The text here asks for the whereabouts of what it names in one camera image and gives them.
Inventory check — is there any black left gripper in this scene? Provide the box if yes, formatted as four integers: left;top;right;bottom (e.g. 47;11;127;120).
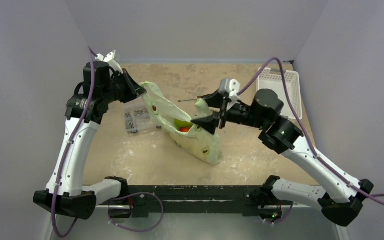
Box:
102;67;147;104

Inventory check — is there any green plastic bag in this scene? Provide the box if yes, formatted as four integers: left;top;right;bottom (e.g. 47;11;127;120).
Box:
139;81;223;165

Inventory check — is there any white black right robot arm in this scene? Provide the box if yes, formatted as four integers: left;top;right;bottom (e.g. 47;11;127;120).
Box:
192;89;374;227

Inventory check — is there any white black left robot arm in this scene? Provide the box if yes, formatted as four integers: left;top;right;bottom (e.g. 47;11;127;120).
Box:
33;60;147;220

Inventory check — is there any red fake fruit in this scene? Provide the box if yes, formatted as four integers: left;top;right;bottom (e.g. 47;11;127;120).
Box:
179;126;191;133

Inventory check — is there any green fake apple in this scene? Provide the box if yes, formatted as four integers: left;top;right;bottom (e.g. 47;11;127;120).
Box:
174;118;193;129

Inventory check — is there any yellow black screwdriver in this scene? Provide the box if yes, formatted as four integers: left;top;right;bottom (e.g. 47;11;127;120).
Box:
177;97;200;103

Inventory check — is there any clear plastic screw box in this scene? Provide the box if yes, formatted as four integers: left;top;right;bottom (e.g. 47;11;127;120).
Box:
123;103;161;134

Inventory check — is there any white plastic basket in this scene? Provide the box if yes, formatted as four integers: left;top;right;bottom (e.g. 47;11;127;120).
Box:
256;67;303;121

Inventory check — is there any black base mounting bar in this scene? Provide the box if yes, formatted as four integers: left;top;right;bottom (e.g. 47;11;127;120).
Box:
97;185;294;219

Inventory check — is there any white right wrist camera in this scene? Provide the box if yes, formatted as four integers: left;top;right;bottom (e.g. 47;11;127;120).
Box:
218;77;241;103

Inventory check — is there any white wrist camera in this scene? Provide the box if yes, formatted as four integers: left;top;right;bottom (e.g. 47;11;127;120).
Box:
94;50;124;74
218;77;241;103

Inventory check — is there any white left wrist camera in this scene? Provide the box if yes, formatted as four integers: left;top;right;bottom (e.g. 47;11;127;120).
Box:
94;50;124;74

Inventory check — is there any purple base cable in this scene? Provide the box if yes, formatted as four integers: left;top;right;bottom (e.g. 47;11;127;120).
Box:
107;194;164;233

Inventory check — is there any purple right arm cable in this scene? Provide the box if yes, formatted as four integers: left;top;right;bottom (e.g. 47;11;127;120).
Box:
236;57;384;210

